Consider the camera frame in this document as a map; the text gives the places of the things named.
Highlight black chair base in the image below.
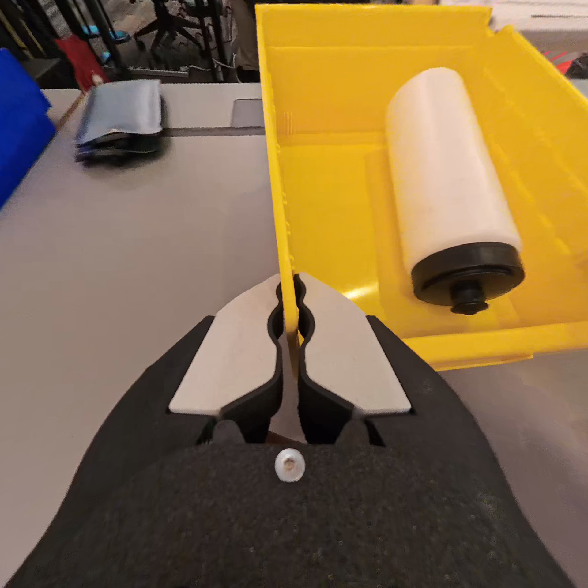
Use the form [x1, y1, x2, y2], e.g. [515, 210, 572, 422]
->
[133, 0, 230, 83]

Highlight yellow storage bin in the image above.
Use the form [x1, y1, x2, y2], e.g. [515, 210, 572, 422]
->
[255, 4, 588, 372]

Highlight grey table cable hatch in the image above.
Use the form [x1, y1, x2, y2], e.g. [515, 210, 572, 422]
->
[231, 98, 266, 138]

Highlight grey foil pouch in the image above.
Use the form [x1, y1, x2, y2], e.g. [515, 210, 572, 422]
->
[74, 80, 165, 164]

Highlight red bag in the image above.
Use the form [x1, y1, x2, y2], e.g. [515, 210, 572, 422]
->
[55, 36, 109, 92]

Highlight blue storage bin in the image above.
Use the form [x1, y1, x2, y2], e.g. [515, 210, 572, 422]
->
[0, 48, 57, 209]

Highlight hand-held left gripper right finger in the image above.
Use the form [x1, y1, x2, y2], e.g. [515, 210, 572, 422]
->
[294, 272, 412, 445]

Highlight black bottle lid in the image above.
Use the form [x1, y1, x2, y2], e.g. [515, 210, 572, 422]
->
[410, 243, 526, 316]

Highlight white plastic bottle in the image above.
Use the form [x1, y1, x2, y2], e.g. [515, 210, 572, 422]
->
[385, 67, 523, 272]

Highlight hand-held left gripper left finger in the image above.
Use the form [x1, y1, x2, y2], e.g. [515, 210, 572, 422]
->
[169, 274, 283, 445]

